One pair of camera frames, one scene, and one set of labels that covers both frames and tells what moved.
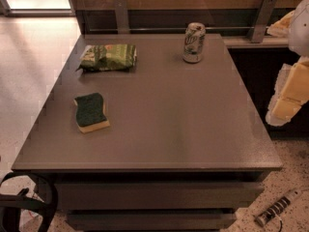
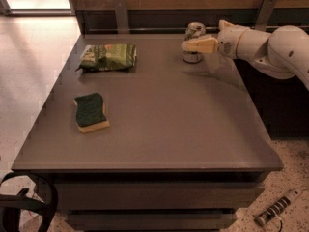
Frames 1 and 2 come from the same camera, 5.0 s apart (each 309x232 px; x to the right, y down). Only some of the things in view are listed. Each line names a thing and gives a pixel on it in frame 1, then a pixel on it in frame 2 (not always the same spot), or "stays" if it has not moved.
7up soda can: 195,34 stays
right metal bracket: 262,18 stays
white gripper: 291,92 → 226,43
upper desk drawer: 160,195 stays
